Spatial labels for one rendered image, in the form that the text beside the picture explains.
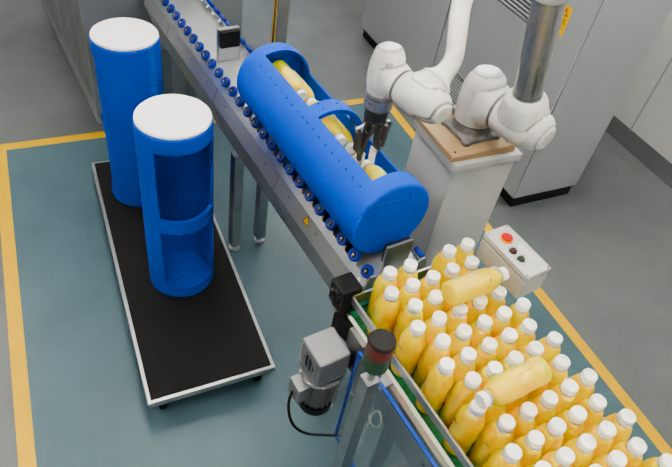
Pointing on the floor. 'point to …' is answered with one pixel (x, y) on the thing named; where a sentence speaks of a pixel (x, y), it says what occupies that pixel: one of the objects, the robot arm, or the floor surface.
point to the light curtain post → (281, 2)
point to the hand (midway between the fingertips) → (366, 158)
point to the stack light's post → (363, 398)
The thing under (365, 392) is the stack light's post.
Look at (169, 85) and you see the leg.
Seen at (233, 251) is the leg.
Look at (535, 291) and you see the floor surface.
